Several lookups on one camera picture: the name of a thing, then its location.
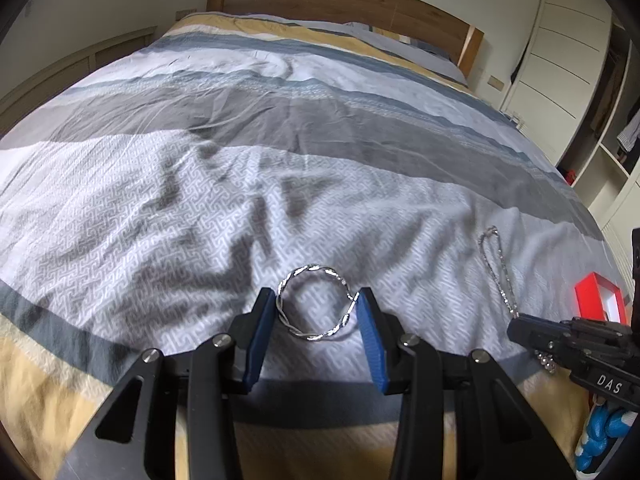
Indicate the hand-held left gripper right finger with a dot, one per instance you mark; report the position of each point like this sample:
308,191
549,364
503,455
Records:
372,345

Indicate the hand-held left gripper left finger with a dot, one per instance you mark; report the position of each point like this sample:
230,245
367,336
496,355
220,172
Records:
259,345

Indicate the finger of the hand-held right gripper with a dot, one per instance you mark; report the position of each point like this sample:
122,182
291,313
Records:
545,327
560,352

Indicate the red cardboard box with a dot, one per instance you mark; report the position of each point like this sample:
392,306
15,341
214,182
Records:
582,295

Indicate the person's right hand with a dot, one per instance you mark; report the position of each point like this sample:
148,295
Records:
600,435

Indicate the red cloth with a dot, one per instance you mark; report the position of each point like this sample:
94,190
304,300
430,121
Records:
571,176

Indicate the striped grey yellow blanket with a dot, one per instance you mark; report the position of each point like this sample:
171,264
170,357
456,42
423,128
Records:
225,160

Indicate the striped hanging garment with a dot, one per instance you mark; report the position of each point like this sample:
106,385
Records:
631,135

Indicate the white wardrobe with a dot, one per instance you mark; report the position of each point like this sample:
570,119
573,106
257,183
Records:
565,60

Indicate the grey pillow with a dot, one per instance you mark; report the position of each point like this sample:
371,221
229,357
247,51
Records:
430,57

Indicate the beige low cabinet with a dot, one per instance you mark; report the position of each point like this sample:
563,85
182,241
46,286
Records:
65,75

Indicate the wooden headboard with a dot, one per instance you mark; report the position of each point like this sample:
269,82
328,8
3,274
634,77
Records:
325,0

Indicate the beige wall socket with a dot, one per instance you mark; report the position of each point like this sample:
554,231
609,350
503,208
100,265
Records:
495,83

